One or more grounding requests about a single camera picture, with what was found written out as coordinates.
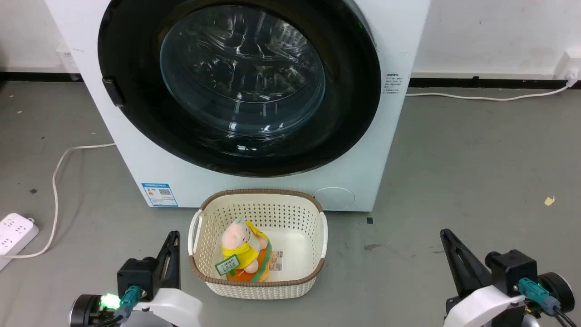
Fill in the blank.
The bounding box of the white power strip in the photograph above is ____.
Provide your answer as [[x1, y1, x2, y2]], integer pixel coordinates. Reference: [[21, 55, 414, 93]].
[[0, 213, 40, 272]]

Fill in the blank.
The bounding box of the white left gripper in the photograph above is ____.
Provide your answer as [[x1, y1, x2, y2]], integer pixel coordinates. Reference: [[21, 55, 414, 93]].
[[131, 230, 203, 327]]

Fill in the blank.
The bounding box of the teal plug left gripper cable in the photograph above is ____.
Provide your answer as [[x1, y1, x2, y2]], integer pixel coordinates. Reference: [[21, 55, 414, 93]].
[[93, 285, 142, 327]]

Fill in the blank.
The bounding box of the green white doll hang tag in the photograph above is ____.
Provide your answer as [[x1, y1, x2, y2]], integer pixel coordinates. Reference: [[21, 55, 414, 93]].
[[215, 255, 241, 277]]

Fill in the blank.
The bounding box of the blue energy label sticker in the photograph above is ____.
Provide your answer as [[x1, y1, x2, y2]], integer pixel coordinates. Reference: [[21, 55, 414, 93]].
[[141, 183, 178, 208]]

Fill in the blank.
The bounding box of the pink and yellow plush doll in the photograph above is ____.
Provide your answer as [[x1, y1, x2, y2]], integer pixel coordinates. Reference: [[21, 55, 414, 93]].
[[220, 218, 273, 283]]

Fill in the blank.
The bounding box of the teal plug right gripper cable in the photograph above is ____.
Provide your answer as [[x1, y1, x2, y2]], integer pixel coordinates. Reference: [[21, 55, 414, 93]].
[[518, 277, 578, 327]]

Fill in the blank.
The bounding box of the white front-load washing machine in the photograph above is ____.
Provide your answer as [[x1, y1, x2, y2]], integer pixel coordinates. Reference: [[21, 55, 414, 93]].
[[44, 0, 432, 213]]

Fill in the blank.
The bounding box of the white power cable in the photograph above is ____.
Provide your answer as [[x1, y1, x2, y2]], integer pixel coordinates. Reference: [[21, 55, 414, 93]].
[[0, 143, 116, 259], [405, 84, 571, 102]]

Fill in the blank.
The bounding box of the cream perforated laundry basket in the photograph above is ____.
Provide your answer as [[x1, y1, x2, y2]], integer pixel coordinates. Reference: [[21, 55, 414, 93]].
[[188, 188, 328, 300]]

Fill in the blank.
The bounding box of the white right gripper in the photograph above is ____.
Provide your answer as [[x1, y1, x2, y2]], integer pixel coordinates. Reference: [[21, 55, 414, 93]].
[[439, 228, 528, 327]]

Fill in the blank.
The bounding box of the black round glass washer door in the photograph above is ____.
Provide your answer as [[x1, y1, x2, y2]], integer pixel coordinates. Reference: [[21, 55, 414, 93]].
[[97, 0, 382, 178]]

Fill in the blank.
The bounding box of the teal plug gripper cable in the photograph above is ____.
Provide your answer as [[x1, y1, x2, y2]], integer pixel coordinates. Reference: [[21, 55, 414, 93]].
[[93, 285, 142, 327], [518, 277, 578, 327]]

